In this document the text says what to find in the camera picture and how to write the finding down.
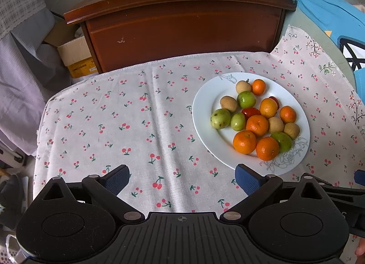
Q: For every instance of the cherry print tablecloth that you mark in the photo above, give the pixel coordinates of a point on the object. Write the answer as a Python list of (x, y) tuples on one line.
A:
[(114, 127)]

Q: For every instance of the lavender cloth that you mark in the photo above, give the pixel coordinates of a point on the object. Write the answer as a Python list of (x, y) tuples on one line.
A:
[(17, 87)]

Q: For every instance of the brown wooden nightstand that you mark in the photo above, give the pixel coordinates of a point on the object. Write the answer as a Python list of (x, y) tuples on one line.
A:
[(185, 30)]

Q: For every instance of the green apple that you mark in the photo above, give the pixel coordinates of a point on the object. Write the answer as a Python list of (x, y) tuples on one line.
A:
[(246, 99)]

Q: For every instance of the white perforated basket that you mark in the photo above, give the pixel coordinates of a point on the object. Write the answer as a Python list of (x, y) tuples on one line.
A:
[(11, 252)]

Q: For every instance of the green jujube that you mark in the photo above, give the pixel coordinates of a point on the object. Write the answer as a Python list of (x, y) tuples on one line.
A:
[(237, 121), (283, 142)]

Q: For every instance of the open cardboard box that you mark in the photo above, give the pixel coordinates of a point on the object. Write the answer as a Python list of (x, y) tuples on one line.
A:
[(74, 50)]

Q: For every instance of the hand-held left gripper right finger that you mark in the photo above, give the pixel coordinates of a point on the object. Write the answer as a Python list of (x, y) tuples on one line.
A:
[(248, 180)]

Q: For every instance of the white plate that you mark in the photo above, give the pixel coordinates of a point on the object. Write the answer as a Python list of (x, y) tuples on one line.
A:
[(211, 138)]

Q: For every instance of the green pear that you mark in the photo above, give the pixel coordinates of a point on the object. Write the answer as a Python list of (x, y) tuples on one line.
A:
[(220, 118)]

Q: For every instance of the dark cloth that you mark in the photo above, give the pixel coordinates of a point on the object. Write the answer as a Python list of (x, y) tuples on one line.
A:
[(12, 195)]

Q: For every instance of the brown longan with stem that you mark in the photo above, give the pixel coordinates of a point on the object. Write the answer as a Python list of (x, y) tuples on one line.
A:
[(243, 86)]

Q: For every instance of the red cherry tomato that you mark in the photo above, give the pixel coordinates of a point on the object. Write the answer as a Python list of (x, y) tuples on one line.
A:
[(250, 111), (274, 100)]

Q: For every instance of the grey checked cloth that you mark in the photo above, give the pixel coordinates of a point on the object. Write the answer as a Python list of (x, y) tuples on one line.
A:
[(20, 4)]

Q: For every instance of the blue printed blanket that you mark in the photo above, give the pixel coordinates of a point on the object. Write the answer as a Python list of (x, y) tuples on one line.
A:
[(328, 4)]

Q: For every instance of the small orange tangerine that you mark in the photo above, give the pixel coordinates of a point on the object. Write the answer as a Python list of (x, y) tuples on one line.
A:
[(259, 86)]

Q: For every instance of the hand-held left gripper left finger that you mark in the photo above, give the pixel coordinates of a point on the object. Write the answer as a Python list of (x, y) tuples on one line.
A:
[(117, 180)]

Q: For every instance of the person's right hand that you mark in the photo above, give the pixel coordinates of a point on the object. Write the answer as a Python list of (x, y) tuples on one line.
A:
[(360, 248)]

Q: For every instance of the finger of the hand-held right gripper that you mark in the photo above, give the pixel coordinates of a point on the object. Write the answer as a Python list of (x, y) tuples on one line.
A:
[(360, 178), (348, 194)]

